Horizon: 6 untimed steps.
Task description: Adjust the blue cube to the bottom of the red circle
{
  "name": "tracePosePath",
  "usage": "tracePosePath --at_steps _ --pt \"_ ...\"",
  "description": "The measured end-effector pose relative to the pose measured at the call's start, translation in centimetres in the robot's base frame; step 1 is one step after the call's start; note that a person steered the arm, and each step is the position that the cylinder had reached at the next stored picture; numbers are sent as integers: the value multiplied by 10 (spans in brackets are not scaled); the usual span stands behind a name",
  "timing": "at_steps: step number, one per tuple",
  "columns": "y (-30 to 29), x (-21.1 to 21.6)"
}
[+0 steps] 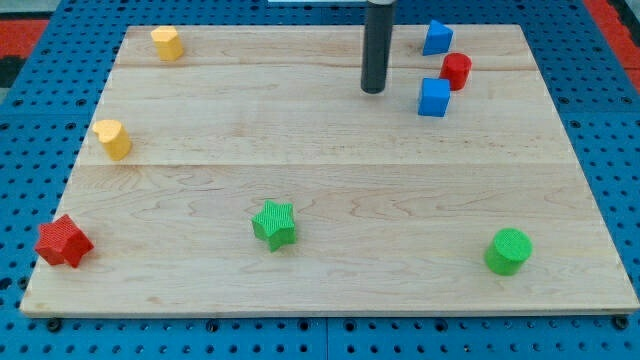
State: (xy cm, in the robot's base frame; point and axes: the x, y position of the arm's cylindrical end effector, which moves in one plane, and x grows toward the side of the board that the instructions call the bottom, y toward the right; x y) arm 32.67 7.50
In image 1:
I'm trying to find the blue cube block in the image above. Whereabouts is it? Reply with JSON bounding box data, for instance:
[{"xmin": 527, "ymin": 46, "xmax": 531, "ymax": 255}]
[{"xmin": 417, "ymin": 78, "xmax": 451, "ymax": 117}]

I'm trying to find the green star block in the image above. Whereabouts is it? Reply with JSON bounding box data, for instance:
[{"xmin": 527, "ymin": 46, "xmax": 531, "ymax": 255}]
[{"xmin": 251, "ymin": 200, "xmax": 297, "ymax": 252}]

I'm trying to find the light wooden board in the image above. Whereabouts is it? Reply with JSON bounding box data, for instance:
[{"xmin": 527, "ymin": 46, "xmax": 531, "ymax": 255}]
[{"xmin": 21, "ymin": 25, "xmax": 639, "ymax": 318}]

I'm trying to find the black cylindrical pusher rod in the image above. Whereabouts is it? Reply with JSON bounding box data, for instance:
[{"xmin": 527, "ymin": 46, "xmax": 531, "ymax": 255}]
[{"xmin": 360, "ymin": 0, "xmax": 397, "ymax": 94}]

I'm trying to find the red cylinder block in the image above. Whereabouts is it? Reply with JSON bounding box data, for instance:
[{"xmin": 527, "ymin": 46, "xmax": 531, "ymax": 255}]
[{"xmin": 439, "ymin": 53, "xmax": 472, "ymax": 91}]

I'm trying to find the blue triangular prism block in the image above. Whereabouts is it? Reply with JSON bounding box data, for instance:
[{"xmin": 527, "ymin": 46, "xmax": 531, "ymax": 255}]
[{"xmin": 422, "ymin": 20, "xmax": 454, "ymax": 56}]

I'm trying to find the green cylinder block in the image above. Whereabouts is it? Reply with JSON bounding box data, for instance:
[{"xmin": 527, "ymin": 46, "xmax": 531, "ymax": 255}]
[{"xmin": 484, "ymin": 228, "xmax": 533, "ymax": 276}]

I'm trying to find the yellow pentagon block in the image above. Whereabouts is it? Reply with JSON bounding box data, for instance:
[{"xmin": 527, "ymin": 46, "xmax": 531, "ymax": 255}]
[{"xmin": 150, "ymin": 26, "xmax": 184, "ymax": 61}]

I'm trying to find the yellow heart block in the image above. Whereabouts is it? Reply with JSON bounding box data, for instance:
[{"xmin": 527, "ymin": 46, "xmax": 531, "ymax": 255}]
[{"xmin": 92, "ymin": 119, "xmax": 132, "ymax": 161}]

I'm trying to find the red star block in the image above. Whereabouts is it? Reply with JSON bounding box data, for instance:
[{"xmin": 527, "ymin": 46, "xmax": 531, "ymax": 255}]
[{"xmin": 34, "ymin": 215, "xmax": 94, "ymax": 268}]

